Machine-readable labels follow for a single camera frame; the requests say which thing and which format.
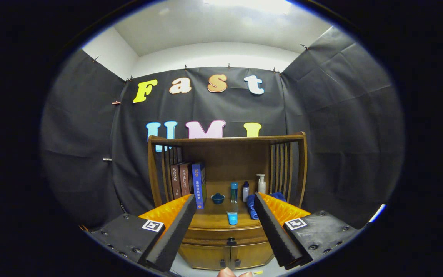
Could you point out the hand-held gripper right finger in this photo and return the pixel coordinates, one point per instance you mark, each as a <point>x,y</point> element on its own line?
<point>273,231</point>

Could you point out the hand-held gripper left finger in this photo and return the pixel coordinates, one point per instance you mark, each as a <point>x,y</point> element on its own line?
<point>175,232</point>

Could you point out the wooden drawer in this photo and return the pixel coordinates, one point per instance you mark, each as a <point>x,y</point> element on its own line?
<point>206,235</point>

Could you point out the light blue tube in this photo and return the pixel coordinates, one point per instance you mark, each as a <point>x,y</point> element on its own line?
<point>232,218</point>

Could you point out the wooden cabinet door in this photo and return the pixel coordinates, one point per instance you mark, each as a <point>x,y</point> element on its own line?
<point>250,254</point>
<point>202,256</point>

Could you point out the wooden countertop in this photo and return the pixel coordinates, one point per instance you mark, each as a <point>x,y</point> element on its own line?
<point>214,216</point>

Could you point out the wooden cabinet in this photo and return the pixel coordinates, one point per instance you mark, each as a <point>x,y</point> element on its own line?
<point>229,154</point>

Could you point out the blue towel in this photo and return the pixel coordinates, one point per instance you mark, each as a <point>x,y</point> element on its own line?
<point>250,204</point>

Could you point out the white pump bottle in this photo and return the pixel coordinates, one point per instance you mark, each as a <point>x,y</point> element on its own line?
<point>261,186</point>

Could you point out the white bottle with blue cap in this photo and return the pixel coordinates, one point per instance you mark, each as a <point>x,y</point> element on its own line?
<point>245,193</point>

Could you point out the dark brown book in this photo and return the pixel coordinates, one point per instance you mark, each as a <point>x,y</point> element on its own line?
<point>175,181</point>

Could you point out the blue book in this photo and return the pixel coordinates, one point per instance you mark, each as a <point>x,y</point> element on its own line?
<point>197,184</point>

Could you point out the dark blue lidded teacup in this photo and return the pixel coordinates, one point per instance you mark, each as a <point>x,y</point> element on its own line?
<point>218,199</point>

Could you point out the reddish brown book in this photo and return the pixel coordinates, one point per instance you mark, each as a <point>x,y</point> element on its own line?
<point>185,179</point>

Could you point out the teal bottle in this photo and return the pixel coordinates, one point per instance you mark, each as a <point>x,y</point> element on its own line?
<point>234,192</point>

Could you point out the black backdrop cloth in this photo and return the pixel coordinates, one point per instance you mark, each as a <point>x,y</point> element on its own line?
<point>321,134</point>

